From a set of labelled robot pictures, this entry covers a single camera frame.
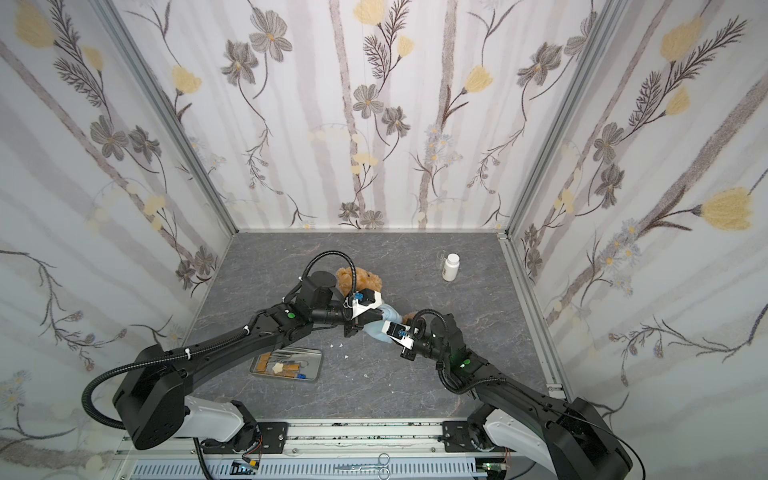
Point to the light blue fleece hoodie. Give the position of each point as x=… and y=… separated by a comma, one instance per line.
x=378, y=329

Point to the brown teddy bear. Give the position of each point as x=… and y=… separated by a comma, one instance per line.
x=364, y=279

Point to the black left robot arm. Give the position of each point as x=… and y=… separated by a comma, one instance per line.
x=152, y=398

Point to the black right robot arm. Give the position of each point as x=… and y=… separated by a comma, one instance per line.
x=568, y=438

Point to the white plastic bottle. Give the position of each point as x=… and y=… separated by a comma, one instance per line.
x=450, y=267

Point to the clear plastic cup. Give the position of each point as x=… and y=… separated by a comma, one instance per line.
x=440, y=259

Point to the metal scissors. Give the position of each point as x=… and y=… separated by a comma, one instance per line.
x=380, y=467

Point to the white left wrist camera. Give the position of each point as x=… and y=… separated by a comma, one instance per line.
x=365, y=300

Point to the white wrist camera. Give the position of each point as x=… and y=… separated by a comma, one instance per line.
x=400, y=334
x=365, y=300

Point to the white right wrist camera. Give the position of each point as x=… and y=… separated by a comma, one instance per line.
x=400, y=334

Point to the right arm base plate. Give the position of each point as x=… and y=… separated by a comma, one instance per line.
x=460, y=436

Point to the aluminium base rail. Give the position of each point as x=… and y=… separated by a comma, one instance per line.
x=315, y=446

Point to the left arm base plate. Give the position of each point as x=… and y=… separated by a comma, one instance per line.
x=264, y=437

